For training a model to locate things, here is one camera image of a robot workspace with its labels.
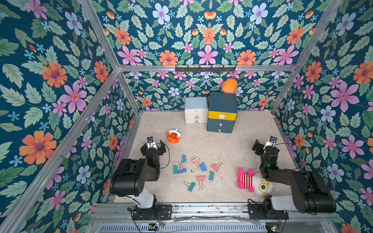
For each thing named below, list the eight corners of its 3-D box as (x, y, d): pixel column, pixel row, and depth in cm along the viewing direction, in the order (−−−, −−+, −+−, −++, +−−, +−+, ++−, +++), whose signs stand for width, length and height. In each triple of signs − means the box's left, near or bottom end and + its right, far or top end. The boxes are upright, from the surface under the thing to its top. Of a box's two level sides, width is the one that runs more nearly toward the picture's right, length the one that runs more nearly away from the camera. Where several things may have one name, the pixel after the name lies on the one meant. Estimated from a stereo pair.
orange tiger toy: (167, 143, 102) (166, 138, 97) (169, 133, 108) (168, 128, 103) (180, 143, 102) (179, 138, 97) (181, 133, 108) (180, 128, 103)
